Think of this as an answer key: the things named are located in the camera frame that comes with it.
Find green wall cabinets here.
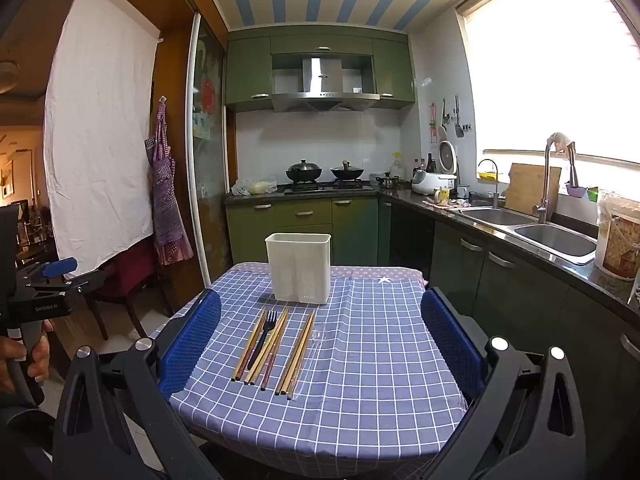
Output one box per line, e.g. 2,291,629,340
224,26,417,113

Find purple checked apron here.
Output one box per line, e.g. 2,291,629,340
145,96,195,267

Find white hanging sheet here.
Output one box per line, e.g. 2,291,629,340
42,0,162,277

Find dark dining furniture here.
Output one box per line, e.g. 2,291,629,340
0,199,57,281

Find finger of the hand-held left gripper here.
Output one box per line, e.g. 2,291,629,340
25,270,107,295
20,257,79,282

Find person's left hand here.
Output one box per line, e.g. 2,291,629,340
0,320,54,394

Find black lidded wok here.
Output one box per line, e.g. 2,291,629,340
330,160,366,182
285,159,324,184

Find clear plastic bag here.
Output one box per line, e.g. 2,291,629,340
231,175,279,197

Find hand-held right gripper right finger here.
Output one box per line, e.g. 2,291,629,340
420,287,588,480

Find cloth draped over faucet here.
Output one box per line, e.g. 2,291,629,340
547,131,577,157

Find row of wooden chopsticks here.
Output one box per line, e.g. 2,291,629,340
231,307,317,402

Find blue checked tablecloth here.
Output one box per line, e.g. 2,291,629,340
167,269,470,473

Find purple plastic ladle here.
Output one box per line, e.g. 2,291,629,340
565,147,587,200

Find black plastic fork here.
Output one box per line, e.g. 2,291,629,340
247,309,279,371

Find white rice cooker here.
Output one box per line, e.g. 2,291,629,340
411,140,460,197

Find round ceiling lamp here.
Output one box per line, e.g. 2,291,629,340
0,61,21,95

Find white plastic utensil holder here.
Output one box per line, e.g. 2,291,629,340
264,232,333,305

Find sliding glass door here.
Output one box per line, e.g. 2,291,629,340
186,12,236,296

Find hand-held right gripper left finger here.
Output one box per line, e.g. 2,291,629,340
52,289,223,480

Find steel range hood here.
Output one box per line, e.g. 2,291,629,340
270,56,381,113

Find gas stove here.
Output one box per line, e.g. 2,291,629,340
284,180,376,196

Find tall steel faucet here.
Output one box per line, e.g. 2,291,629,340
531,135,571,225

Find double steel sink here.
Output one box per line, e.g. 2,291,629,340
457,206,599,267

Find small steel faucet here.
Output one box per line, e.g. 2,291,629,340
477,158,502,209

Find red upholstered chair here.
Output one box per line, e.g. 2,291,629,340
82,240,173,342

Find white plastic bucket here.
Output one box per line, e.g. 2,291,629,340
593,189,640,281

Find wooden cutting board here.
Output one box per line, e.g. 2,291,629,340
504,162,563,217

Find clear plastic spoon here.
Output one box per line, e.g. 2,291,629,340
293,323,328,403

